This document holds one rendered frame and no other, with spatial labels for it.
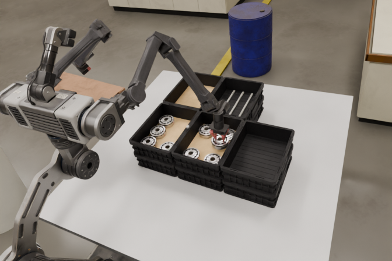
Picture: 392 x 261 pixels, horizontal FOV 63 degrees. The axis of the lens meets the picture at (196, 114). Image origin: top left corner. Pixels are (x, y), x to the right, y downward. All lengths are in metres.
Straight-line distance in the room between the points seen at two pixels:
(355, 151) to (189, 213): 1.80
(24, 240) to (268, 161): 1.25
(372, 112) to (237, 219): 1.93
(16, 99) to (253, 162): 1.21
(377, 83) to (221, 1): 3.04
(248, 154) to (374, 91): 1.60
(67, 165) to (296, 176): 1.23
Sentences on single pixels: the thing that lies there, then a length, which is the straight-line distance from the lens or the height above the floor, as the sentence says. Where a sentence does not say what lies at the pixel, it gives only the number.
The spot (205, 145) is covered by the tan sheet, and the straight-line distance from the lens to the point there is 1.94.
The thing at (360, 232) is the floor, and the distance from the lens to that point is 2.65.
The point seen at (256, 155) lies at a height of 0.83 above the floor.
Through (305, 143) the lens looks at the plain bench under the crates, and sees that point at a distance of 2.13.
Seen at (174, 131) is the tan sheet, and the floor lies 0.83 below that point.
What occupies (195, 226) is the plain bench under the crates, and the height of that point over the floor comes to 0.70.
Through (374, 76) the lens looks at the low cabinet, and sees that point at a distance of 3.08.
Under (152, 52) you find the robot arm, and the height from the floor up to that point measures 1.51.
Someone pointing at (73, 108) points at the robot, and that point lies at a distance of 1.29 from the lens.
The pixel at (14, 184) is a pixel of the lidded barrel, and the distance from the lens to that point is 3.05.
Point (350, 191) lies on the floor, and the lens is 2.84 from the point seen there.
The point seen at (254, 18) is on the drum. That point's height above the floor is 0.75.
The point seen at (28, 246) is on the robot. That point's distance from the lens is 1.70.
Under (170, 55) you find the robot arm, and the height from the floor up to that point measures 1.44.
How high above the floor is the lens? 2.21
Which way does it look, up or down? 39 degrees down
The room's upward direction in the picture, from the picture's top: 10 degrees counter-clockwise
